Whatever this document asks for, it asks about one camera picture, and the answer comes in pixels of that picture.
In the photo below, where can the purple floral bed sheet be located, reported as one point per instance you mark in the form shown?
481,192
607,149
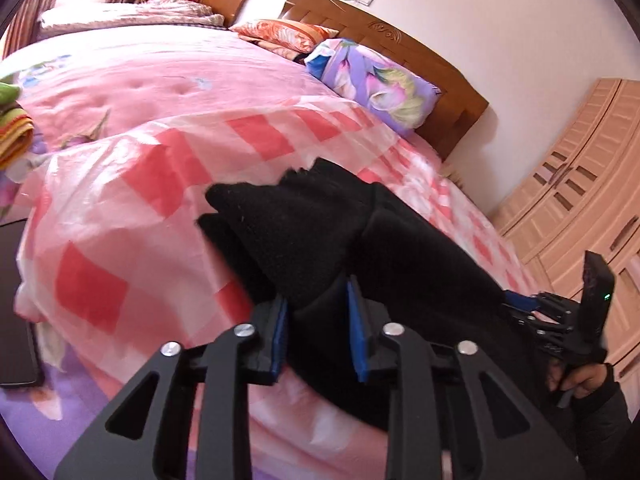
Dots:
40,420

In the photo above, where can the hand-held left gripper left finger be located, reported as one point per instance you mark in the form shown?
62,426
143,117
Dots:
280,342

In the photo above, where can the purple floral pillow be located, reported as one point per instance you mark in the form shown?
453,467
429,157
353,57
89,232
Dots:
380,80

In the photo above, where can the black flat panel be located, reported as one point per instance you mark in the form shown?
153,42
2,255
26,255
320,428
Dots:
17,310

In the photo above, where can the person's right hand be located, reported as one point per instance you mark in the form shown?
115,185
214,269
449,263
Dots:
582,382

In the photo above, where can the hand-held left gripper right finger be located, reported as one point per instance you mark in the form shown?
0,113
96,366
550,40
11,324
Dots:
357,332

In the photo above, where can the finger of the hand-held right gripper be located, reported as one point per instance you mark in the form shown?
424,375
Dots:
520,302
532,327

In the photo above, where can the person's right forearm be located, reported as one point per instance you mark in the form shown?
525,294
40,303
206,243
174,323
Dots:
605,425

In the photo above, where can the black pants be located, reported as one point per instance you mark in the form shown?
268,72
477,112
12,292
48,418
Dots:
325,230

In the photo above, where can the bed with pink checkered sheet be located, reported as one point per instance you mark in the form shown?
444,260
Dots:
150,240

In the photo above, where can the colourful striped folded blanket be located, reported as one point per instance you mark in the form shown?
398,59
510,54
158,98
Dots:
12,130

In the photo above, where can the small bed with pink quilt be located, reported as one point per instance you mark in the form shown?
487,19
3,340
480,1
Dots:
125,12

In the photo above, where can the orange floral pillow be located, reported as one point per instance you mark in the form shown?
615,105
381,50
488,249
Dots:
280,32

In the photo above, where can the light wooden wardrobe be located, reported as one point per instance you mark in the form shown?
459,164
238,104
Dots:
575,170

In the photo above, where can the wooden carved headboard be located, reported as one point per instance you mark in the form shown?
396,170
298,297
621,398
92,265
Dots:
450,95

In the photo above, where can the pink quilt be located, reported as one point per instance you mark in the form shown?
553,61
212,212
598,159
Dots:
150,80

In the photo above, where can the small wooden headboard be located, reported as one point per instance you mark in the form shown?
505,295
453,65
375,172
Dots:
220,2

